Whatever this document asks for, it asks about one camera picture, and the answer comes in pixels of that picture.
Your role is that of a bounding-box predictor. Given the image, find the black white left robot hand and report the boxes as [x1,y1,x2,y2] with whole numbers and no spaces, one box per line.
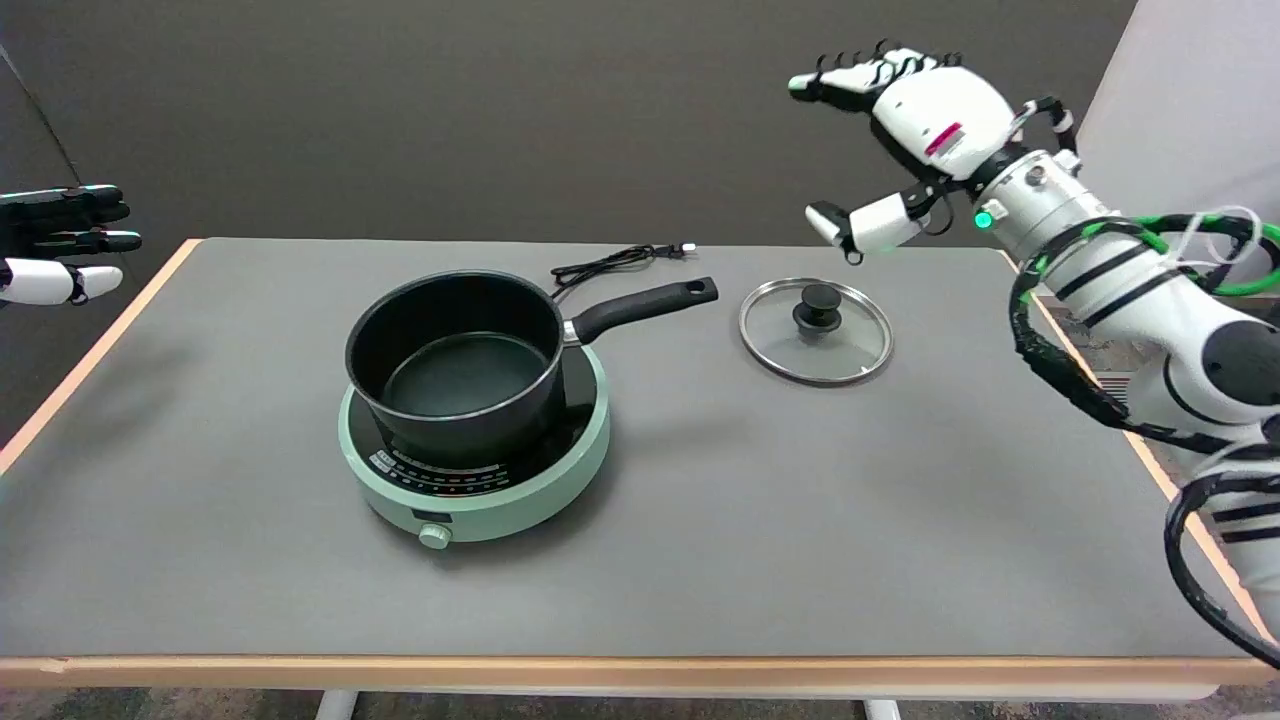
[0,185,143,308]

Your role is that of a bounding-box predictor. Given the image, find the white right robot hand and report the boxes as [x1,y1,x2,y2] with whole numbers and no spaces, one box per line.
[788,40,1031,266]

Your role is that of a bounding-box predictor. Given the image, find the black pot with handle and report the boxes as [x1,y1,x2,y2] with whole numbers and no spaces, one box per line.
[345,270,719,466]

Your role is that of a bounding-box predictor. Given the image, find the green round induction cooker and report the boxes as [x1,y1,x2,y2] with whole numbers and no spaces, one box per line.
[338,340,611,551]

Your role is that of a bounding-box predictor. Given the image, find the glass lid with black knob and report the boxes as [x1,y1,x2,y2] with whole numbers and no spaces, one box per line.
[738,277,894,387]

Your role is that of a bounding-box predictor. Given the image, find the grey table mat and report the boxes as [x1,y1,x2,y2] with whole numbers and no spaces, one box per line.
[0,238,1266,659]

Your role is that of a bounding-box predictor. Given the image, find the green robot cable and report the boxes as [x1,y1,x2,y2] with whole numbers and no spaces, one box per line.
[1040,212,1280,298]

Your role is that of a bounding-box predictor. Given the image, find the black robot cable harness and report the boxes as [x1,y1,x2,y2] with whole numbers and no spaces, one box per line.
[1008,213,1280,668]

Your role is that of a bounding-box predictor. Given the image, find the black cooker power cord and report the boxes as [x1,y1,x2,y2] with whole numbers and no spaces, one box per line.
[550,242,698,301]

